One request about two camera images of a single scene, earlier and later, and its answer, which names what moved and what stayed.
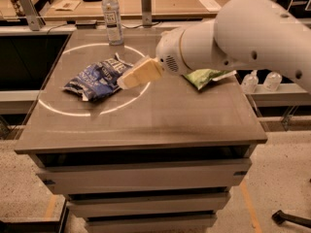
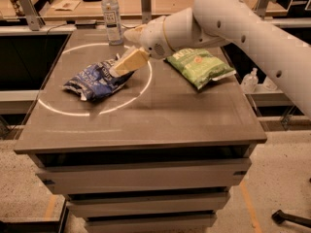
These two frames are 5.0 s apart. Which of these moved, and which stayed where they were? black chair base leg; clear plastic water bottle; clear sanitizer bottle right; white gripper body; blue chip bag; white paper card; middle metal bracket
Moved: white gripper body
Stayed: white paper card; blue chip bag; black chair base leg; clear sanitizer bottle right; middle metal bracket; clear plastic water bottle
